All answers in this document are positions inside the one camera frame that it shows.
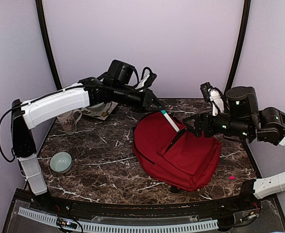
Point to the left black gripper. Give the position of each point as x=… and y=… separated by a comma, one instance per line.
x=143, y=107

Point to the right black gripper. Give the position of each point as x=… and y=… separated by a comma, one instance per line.
x=198, y=130

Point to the teal capped white marker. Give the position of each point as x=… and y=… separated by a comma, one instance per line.
x=170, y=120

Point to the red student backpack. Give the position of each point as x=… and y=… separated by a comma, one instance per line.
x=178, y=158

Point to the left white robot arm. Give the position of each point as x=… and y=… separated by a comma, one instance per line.
x=87, y=92

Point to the floral square plate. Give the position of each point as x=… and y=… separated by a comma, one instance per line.
x=103, y=114

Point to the light green bowl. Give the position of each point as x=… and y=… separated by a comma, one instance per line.
x=61, y=162
x=97, y=107

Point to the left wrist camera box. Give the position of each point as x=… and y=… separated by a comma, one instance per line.
x=120, y=71

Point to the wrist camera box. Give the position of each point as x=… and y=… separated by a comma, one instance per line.
x=120, y=71
x=242, y=102

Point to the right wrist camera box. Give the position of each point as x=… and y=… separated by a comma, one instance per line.
x=242, y=102

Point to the right black frame post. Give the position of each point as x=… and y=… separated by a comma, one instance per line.
x=239, y=44

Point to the black frame post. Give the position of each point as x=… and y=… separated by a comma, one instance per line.
x=239, y=44
x=46, y=42

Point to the black front table rail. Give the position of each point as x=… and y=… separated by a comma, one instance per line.
x=151, y=203

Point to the white slotted cable duct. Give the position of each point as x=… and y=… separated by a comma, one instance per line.
x=118, y=225

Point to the left black frame post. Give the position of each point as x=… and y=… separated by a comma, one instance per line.
x=46, y=42

